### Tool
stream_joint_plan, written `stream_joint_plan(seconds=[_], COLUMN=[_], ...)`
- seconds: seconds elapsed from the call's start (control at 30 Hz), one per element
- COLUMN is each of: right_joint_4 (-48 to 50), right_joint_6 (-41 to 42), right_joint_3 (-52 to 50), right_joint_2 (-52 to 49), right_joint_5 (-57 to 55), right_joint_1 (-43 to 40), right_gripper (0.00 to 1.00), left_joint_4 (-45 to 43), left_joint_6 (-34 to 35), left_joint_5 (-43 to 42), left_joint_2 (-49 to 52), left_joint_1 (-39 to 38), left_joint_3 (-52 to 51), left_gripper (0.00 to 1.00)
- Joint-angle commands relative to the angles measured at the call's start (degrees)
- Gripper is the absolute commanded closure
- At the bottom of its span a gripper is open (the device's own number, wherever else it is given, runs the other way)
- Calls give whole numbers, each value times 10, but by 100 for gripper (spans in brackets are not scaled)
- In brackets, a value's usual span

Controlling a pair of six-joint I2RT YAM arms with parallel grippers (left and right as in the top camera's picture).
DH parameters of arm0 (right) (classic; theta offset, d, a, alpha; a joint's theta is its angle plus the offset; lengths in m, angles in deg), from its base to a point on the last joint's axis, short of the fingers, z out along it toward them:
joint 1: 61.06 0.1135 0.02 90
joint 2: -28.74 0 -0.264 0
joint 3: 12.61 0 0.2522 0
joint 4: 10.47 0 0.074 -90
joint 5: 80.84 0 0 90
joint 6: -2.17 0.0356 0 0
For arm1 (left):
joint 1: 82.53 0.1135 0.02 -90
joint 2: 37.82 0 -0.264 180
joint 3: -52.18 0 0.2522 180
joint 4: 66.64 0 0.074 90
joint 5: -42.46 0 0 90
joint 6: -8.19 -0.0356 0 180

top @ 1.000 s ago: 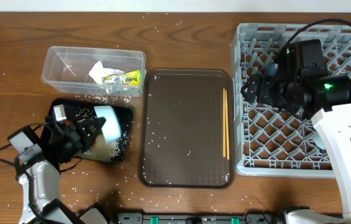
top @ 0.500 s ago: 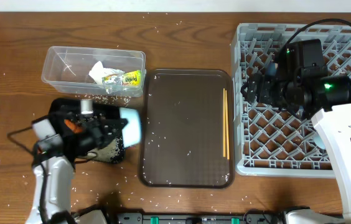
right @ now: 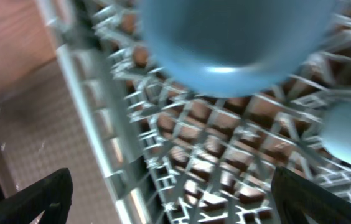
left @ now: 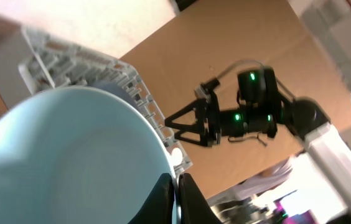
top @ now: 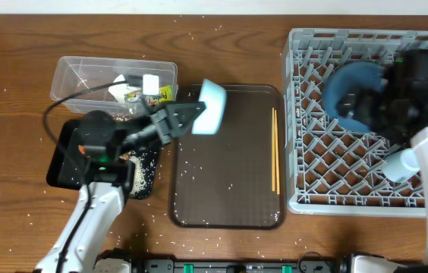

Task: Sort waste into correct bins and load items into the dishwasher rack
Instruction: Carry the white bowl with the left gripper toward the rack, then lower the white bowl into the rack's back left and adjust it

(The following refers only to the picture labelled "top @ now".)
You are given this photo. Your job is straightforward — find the green snack wrapper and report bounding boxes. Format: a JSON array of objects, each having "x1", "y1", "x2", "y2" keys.
[{"x1": 145, "y1": 85, "x2": 173, "y2": 105}]

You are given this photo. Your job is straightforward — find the aluminium foil ball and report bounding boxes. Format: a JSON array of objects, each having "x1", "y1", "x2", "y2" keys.
[{"x1": 124, "y1": 90, "x2": 150, "y2": 117}]

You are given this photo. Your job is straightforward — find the large blue plate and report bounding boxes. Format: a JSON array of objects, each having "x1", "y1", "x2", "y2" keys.
[{"x1": 321, "y1": 61, "x2": 383, "y2": 133}]

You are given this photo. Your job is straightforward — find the light blue rice bowl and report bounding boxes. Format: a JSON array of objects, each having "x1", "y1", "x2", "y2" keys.
[{"x1": 191, "y1": 79, "x2": 227, "y2": 135}]

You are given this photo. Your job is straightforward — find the white tissue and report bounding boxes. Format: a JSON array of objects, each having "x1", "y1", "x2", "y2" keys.
[{"x1": 108, "y1": 83, "x2": 142, "y2": 103}]

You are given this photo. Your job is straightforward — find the small blue cup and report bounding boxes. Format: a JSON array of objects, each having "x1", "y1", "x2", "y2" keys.
[{"x1": 381, "y1": 148, "x2": 420, "y2": 183}]

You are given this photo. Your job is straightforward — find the orange carrot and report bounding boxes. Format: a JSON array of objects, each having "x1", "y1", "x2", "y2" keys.
[{"x1": 78, "y1": 146, "x2": 85, "y2": 155}]

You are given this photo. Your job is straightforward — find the wooden chopstick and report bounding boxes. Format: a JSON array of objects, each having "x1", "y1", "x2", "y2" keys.
[
  {"x1": 274, "y1": 109, "x2": 281, "y2": 195},
  {"x1": 271, "y1": 108, "x2": 276, "y2": 192}
]

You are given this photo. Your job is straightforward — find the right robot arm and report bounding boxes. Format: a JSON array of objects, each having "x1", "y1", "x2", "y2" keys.
[{"x1": 323, "y1": 49, "x2": 428, "y2": 272}]

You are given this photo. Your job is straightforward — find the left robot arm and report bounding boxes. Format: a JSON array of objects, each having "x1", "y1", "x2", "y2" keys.
[{"x1": 34, "y1": 81, "x2": 225, "y2": 272}]

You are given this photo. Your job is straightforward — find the grey dishwasher rack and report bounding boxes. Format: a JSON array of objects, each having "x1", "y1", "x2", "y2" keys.
[{"x1": 282, "y1": 28, "x2": 428, "y2": 218}]

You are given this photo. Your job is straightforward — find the clear plastic bin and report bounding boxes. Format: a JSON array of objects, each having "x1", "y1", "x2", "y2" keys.
[{"x1": 50, "y1": 56, "x2": 178, "y2": 117}]

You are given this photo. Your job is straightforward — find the pile of white rice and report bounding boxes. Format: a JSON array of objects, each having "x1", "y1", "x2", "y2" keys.
[{"x1": 120, "y1": 143, "x2": 160, "y2": 200}]

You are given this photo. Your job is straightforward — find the dark brown serving tray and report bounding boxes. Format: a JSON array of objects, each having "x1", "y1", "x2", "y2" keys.
[{"x1": 168, "y1": 85, "x2": 286, "y2": 231}]

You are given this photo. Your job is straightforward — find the black plastic tray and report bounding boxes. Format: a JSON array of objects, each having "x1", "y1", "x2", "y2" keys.
[{"x1": 46, "y1": 118, "x2": 163, "y2": 200}]

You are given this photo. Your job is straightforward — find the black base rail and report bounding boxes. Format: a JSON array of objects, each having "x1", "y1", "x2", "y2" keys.
[{"x1": 92, "y1": 258, "x2": 348, "y2": 273}]

